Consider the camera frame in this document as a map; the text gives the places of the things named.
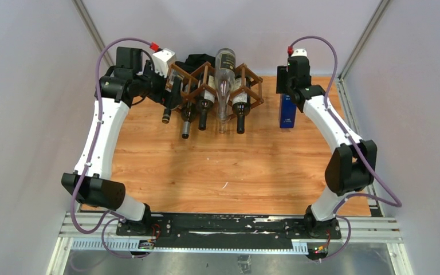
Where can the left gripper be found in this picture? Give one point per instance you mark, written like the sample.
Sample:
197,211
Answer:
149,70

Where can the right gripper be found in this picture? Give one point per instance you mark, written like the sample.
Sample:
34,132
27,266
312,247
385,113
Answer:
282,77

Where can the small clear liquor bottle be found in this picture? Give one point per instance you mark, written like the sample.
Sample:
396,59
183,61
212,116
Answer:
168,110

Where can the dark wine bottle silver cap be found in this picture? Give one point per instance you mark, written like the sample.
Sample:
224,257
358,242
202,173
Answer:
188,115

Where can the blue square water bottle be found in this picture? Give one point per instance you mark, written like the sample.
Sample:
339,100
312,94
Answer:
287,112

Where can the clear wine bottle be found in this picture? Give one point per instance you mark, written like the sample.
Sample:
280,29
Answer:
224,80

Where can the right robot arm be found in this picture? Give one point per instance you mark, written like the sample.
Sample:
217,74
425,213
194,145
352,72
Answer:
347,171

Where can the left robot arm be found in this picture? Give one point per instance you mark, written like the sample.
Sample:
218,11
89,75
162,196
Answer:
90,182

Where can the brown wooden wine rack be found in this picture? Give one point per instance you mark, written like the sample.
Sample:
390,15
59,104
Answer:
198,82

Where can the dark wine bottle middle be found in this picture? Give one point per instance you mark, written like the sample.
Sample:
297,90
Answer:
204,104

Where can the dark wine bottle right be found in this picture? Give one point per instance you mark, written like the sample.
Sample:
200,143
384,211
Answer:
241,108

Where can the black cloth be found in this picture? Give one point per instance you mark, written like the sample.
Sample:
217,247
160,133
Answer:
195,61

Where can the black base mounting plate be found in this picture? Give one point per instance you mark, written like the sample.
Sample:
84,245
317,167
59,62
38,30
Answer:
229,231

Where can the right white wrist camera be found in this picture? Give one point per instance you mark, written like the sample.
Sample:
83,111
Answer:
296,52

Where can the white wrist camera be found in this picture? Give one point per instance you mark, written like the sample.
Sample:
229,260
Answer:
296,52
162,60

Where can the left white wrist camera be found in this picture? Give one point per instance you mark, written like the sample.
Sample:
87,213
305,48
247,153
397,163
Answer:
162,60

